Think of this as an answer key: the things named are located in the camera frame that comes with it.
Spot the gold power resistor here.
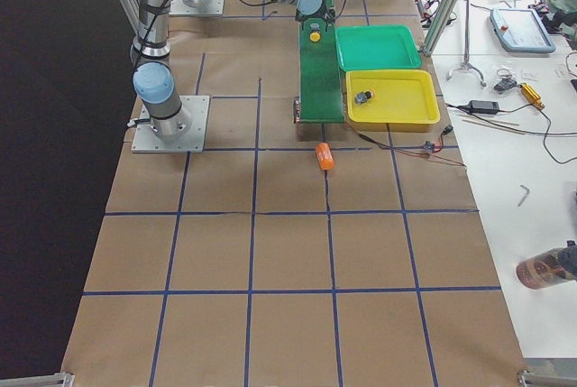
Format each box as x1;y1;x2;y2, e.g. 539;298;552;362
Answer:
519;83;545;110

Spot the green conveyor belt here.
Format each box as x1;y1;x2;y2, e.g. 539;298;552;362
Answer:
293;16;344;124

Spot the metal hex key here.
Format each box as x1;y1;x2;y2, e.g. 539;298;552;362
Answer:
517;184;530;207

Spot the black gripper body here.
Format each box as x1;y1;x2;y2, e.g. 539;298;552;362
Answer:
311;0;335;19

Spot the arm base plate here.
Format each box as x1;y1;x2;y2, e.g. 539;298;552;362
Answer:
132;96;210;153
169;0;224;17

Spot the orange 4680 cylinder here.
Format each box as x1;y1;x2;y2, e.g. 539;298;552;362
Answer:
316;143;334;170

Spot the amber glass bottle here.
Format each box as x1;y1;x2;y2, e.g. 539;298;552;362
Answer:
516;241;576;290

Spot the metal rod stand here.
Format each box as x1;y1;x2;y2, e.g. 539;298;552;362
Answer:
446;0;487;88

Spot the aluminium frame post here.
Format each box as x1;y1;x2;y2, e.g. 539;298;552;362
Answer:
421;0;457;56

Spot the yellow plastic tray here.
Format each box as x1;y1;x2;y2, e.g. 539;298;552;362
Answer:
345;69;441;133

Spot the black power adapter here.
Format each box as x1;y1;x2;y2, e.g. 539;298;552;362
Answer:
468;100;500;115

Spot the green plastic tray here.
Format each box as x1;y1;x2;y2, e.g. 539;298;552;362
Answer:
335;24;421;71

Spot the blue teach pendant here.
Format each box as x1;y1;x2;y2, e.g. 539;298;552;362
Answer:
490;8;556;54

